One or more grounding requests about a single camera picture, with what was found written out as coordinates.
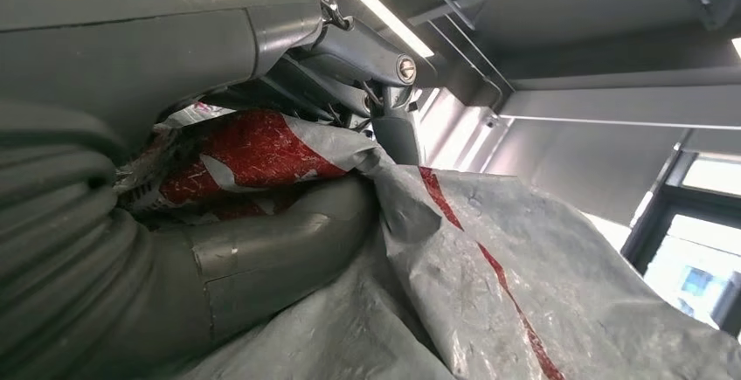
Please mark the black framed window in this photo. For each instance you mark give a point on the black framed window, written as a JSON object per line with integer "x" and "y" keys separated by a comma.
{"x": 706, "y": 250}

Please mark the ceiling light strip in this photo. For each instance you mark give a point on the ceiling light strip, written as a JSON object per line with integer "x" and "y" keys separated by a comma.
{"x": 376, "y": 7}

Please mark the grey parcel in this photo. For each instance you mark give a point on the grey parcel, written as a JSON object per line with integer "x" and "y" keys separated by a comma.
{"x": 521, "y": 285}

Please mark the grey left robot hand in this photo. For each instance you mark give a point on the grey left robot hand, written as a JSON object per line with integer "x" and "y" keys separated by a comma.
{"x": 145, "y": 30}

